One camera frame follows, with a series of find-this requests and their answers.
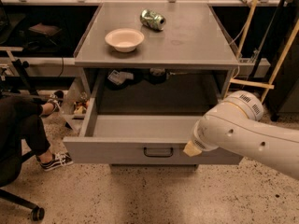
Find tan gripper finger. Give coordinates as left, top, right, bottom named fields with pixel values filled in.
left=183, top=141, right=202, bottom=157

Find grey top drawer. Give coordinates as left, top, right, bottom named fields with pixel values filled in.
left=63, top=68, right=244, bottom=166

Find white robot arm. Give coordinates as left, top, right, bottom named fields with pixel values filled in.
left=183, top=91, right=299, bottom=179

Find grey drawer cabinet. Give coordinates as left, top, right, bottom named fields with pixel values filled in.
left=73, top=2, right=239, bottom=170

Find white packet in drawer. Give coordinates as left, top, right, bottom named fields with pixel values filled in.
left=107, top=70, right=134, bottom=85

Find white paper bowl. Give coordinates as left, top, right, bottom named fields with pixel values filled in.
left=105, top=28, right=144, bottom=53

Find black white sneaker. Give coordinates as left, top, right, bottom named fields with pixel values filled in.
left=38, top=152, right=74, bottom=172

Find crushed green soda can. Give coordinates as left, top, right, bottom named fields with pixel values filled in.
left=139, top=9, right=166, bottom=31

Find seated person black trousers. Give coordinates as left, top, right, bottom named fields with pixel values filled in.
left=0, top=97, right=57, bottom=164

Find black office chair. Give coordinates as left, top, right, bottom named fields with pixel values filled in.
left=0, top=148, right=45, bottom=221

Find dark box on shelf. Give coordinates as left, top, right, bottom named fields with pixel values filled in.
left=28, top=23, right=62, bottom=37

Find wooden stick frame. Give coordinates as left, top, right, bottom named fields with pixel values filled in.
left=229, top=0, right=299, bottom=103

